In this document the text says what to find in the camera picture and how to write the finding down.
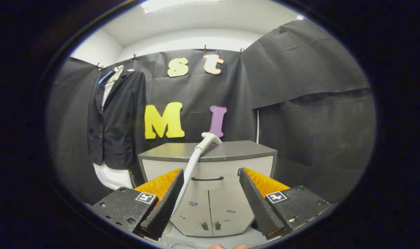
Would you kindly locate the white garment steamer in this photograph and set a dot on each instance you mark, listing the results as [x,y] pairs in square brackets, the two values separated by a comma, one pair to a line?
[210,140]

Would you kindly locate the black suit jacket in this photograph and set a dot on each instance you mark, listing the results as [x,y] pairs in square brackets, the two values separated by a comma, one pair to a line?
[120,131]

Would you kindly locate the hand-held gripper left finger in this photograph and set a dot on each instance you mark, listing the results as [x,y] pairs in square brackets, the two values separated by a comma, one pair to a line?
[165,211]

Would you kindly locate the grey cabinet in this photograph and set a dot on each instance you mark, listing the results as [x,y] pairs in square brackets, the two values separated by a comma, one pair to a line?
[230,166]

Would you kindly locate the black backdrop cloth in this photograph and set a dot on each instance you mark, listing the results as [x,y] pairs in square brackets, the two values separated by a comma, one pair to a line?
[300,69]

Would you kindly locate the cream clothes hanger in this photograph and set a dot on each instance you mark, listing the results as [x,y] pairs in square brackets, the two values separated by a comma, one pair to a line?
[117,71]

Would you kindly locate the white shirt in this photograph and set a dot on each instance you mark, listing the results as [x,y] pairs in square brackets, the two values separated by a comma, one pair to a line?
[113,178]

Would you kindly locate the ceiling light panel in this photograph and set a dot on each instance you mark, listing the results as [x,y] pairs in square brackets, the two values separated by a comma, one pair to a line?
[168,4]

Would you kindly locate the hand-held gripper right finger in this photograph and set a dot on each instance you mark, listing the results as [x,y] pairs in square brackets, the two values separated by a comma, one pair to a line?
[258,204]

